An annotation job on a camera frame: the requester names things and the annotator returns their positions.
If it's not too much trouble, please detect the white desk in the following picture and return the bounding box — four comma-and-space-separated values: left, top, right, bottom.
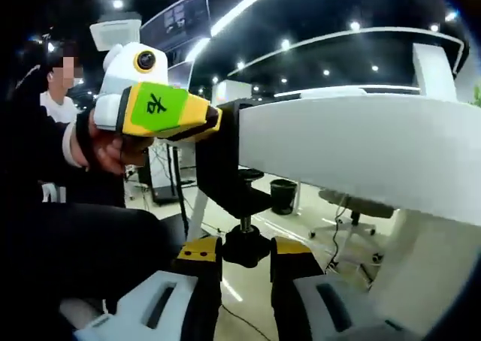
187, 89, 481, 334

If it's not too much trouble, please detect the white ceiling air conditioner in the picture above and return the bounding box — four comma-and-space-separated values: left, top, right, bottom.
89, 12, 142, 52

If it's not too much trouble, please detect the dark curved hanging screen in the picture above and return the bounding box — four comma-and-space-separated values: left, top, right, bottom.
139, 0, 210, 53

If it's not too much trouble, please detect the long curved ceiling light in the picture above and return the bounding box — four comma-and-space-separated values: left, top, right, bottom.
210, 0, 294, 38

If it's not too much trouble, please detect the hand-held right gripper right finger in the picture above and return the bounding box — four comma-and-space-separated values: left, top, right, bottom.
270, 235, 418, 341

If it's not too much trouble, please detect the black trash bin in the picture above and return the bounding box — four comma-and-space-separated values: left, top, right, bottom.
269, 179, 298, 216

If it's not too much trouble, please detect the black clamp fixture with clip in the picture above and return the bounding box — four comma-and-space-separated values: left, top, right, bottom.
195, 98, 274, 269

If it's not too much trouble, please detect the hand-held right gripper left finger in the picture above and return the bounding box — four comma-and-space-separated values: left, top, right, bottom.
73, 235, 223, 341

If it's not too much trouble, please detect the grey swivel office chair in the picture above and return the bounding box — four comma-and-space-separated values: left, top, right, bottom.
308, 189, 395, 269

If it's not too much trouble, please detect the person's left hand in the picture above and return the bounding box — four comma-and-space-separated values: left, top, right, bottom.
76, 109, 156, 176

